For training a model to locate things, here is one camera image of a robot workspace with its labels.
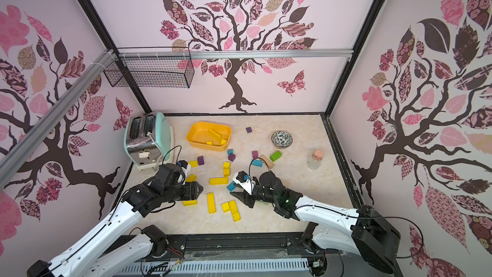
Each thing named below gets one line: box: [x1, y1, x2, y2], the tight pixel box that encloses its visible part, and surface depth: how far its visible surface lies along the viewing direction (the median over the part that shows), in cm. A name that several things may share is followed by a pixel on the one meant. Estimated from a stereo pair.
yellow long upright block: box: [206, 192, 217, 214], surface depth 87 cm
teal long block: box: [226, 180, 236, 193], surface depth 92 cm
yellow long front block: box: [228, 200, 242, 222], surface depth 83 cm
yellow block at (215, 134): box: [208, 128, 222, 141], surface depth 111 cm
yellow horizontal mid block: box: [209, 176, 229, 186], surface depth 93 cm
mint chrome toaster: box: [124, 111, 175, 171], surface depth 92 cm
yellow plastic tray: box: [186, 121, 232, 152], surface depth 112 cm
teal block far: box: [251, 159, 264, 167], surface depth 101 cm
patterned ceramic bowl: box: [270, 130, 293, 149], surface depth 108 cm
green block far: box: [269, 150, 283, 163], surface depth 103 cm
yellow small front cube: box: [221, 201, 230, 213], surface depth 83 cm
